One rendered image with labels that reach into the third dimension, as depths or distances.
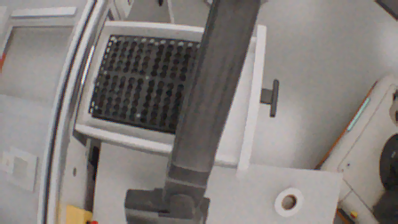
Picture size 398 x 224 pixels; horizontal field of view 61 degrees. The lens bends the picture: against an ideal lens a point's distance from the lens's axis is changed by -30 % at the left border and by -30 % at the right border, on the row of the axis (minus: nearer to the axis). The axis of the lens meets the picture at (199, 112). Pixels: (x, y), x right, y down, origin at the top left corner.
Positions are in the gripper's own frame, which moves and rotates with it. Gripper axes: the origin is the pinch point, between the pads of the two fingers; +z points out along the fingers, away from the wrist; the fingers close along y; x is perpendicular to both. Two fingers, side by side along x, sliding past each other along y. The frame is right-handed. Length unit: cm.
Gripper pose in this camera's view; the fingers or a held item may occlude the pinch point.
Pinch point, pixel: (190, 220)
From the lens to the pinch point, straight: 89.1
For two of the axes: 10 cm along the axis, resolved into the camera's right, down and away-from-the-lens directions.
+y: -2.0, 9.4, -2.8
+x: 9.8, 1.8, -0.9
